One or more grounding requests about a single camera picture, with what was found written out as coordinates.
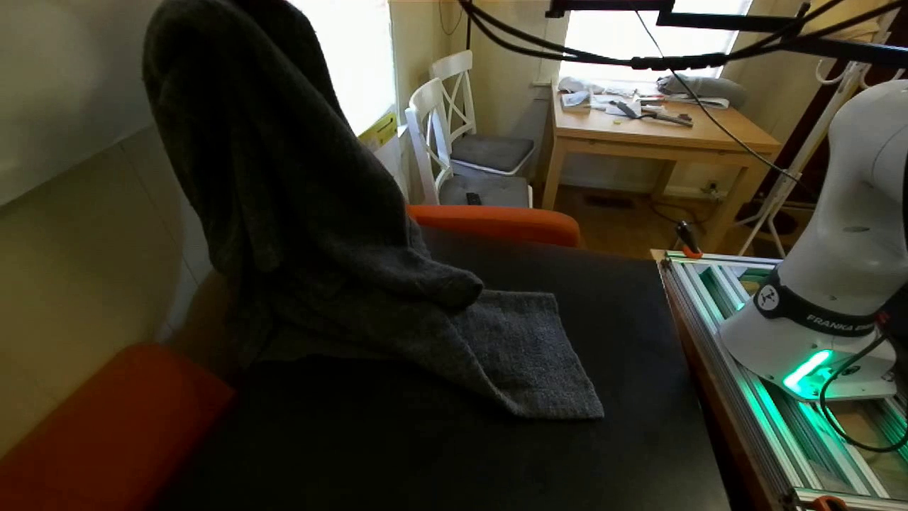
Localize grey cloth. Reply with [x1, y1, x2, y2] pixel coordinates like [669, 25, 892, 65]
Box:
[140, 0, 607, 423]

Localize grey seat cushion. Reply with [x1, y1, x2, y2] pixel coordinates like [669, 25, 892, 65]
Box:
[452, 130, 540, 177]

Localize white wooden chair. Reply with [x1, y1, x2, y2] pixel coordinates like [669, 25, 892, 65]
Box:
[428, 48, 540, 181]
[404, 78, 537, 211]

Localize white items on desk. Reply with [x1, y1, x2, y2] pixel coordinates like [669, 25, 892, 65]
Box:
[557, 78, 647, 123]

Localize black table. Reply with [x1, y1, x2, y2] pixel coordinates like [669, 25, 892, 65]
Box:
[154, 228, 735, 511]

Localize wooden desk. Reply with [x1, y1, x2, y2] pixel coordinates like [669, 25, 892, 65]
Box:
[540, 82, 787, 252]

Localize black tool on desk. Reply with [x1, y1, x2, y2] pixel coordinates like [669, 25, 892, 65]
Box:
[641, 105, 695, 130]

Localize grey bundle on desk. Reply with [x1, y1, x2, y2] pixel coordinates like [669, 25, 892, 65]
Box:
[655, 71, 750, 109]

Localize white tripod stand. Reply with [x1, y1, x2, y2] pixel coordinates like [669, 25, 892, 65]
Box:
[735, 55, 874, 259]

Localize black overhead cables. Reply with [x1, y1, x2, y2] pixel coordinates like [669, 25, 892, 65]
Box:
[456, 0, 908, 73]

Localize black overhead rail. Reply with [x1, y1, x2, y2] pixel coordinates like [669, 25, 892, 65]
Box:
[546, 0, 908, 34]

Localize aluminium base frame green lit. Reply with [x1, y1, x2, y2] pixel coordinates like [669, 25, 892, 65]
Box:
[659, 248, 908, 511]

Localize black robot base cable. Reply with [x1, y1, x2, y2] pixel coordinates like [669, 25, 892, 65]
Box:
[814, 330, 908, 457]

